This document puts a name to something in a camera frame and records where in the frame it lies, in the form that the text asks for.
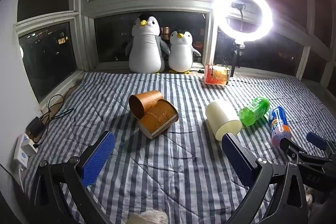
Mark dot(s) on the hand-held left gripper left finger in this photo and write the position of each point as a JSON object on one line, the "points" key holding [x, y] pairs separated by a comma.
{"points": [[99, 157]]}

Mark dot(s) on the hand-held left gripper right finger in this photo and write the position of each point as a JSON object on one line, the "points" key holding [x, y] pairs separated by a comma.
{"points": [[236, 161]]}

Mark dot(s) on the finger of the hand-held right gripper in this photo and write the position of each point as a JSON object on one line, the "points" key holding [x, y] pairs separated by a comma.
{"points": [[316, 140], [288, 147]]}

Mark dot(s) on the white cup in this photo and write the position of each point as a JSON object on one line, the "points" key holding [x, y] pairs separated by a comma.
{"points": [[223, 116]]}

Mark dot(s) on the brown paper cup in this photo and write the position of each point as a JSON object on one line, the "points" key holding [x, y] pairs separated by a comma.
{"points": [[160, 119], [147, 103]]}

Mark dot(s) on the blue plastic bottle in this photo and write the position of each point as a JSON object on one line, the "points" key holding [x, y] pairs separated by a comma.
{"points": [[279, 124]]}

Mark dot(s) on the green plastic bottle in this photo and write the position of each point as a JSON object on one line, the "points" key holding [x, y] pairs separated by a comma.
{"points": [[254, 111]]}

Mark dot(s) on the striped blanket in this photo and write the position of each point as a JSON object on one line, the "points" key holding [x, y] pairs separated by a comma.
{"points": [[170, 174]]}

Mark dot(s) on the black charger adapter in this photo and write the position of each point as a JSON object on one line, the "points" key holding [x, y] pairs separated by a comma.
{"points": [[36, 126]]}

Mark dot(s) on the white plug adapter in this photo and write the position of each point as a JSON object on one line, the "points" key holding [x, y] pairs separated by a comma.
{"points": [[28, 147]]}

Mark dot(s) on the white fluffy cloth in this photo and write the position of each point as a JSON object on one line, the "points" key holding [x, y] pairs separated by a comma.
{"points": [[148, 217]]}

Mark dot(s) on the white power strip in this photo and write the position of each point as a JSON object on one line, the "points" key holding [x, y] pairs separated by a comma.
{"points": [[19, 158]]}

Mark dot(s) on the orange snack packet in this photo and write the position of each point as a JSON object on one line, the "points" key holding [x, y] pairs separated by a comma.
{"points": [[216, 74]]}

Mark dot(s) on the black tripod stand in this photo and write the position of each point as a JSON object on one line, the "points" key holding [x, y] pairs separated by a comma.
{"points": [[235, 56]]}

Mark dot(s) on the large penguin plush toy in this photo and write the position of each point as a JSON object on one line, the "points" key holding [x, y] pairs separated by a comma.
{"points": [[145, 50]]}

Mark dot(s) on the small penguin plush toy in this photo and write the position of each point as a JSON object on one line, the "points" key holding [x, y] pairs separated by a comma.
{"points": [[181, 56]]}

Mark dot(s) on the black phone holder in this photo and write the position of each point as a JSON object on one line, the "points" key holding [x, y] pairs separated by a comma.
{"points": [[238, 5]]}

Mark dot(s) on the white window frame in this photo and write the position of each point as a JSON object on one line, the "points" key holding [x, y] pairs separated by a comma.
{"points": [[84, 29]]}

